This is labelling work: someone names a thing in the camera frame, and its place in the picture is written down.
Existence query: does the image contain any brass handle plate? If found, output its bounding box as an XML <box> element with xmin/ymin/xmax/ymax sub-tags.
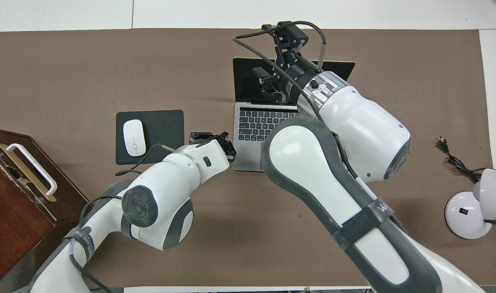
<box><xmin>0</xmin><ymin>143</ymin><xmax>57</xmax><ymax>203</ymax></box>

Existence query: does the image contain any silver laptop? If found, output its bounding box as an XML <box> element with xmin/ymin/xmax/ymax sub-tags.
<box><xmin>232</xmin><ymin>57</ymin><xmax>356</xmax><ymax>172</ymax></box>

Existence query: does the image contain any black lamp power cable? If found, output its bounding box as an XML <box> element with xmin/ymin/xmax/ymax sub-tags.
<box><xmin>438</xmin><ymin>138</ymin><xmax>482</xmax><ymax>183</ymax></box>

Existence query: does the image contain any brown table mat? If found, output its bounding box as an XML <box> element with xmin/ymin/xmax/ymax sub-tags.
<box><xmin>0</xmin><ymin>28</ymin><xmax>496</xmax><ymax>287</ymax></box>

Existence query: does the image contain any white desk lamp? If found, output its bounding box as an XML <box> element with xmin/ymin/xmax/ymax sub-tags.
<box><xmin>445</xmin><ymin>168</ymin><xmax>496</xmax><ymax>240</ymax></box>

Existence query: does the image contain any white box handle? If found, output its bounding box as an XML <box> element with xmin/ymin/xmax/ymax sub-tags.
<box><xmin>6</xmin><ymin>143</ymin><xmax>58</xmax><ymax>197</ymax></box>

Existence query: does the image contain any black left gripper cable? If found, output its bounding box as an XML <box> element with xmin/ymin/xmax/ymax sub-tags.
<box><xmin>115</xmin><ymin>143</ymin><xmax>176</xmax><ymax>176</ymax></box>

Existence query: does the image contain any dark wooden box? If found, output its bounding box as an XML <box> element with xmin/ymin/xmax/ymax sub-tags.
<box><xmin>0</xmin><ymin>127</ymin><xmax>90</xmax><ymax>293</ymax></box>

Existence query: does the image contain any white computer mouse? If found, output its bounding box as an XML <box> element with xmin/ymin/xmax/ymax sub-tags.
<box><xmin>123</xmin><ymin>119</ymin><xmax>146</xmax><ymax>157</ymax></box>

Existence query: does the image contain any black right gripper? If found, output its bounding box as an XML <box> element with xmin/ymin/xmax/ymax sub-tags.
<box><xmin>190</xmin><ymin>22</ymin><xmax>321</xmax><ymax>162</ymax></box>

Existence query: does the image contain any black mouse pad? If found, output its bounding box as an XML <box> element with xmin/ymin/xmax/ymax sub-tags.
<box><xmin>116</xmin><ymin>109</ymin><xmax>185</xmax><ymax>165</ymax></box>

